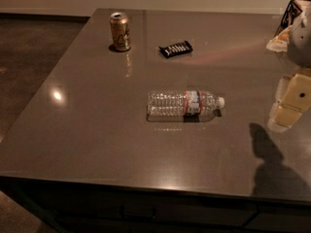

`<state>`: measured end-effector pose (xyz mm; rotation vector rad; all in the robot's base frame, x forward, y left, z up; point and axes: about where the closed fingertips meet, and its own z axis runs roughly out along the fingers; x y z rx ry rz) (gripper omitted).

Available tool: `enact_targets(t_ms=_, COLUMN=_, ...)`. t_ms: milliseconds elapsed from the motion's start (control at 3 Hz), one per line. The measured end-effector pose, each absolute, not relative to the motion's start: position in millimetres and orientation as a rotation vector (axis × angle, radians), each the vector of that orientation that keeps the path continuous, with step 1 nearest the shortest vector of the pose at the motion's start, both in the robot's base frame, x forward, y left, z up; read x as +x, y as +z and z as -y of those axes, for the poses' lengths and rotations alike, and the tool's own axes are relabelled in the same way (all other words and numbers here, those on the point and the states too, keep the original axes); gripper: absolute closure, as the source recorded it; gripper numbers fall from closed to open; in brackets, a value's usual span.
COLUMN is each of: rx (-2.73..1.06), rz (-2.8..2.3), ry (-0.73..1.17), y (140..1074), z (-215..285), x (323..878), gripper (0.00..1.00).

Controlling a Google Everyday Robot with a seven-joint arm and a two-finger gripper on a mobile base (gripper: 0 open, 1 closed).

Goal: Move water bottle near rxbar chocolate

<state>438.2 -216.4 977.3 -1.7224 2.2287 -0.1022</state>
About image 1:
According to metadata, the dark drawer handle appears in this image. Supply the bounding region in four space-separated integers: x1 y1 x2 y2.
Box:
121 205 156 219

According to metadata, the black wire basket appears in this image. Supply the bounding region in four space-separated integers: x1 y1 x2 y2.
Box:
275 0 311 35

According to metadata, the gold soda can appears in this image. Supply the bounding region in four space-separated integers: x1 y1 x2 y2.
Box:
110 12 131 51

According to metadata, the pale snack bag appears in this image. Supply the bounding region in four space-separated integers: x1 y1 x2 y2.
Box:
266 26 293 52

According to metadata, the black rxbar chocolate wrapper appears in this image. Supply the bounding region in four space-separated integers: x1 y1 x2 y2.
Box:
158 41 193 58

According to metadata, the clear plastic water bottle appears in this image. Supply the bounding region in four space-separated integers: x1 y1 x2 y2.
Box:
147 90 225 117

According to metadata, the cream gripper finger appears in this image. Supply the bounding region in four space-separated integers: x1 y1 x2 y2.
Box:
275 73 311 112
267 103 302 133

